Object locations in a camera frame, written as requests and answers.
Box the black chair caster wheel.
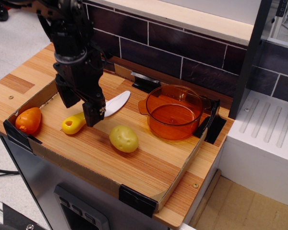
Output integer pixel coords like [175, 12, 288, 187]
[0, 5, 9, 22]

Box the orange toy carrot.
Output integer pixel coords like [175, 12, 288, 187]
[15, 107, 42, 134]

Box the orange transparent plastic pot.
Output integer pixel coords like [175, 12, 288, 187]
[138, 85, 212, 140]

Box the yellow toy potato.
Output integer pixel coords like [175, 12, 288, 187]
[109, 125, 139, 153]

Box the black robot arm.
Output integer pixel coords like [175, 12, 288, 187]
[0, 0, 107, 127]

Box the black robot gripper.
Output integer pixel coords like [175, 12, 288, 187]
[53, 43, 106, 127]

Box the yellow handled white toy knife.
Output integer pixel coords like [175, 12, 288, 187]
[62, 91, 131, 135]

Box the white toy sink drainboard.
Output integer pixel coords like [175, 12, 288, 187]
[218, 91, 288, 205]

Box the cardboard fence with black tape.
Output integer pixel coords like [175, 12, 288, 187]
[3, 73, 233, 219]

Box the grey oven control panel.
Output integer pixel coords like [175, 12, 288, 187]
[54, 185, 110, 230]

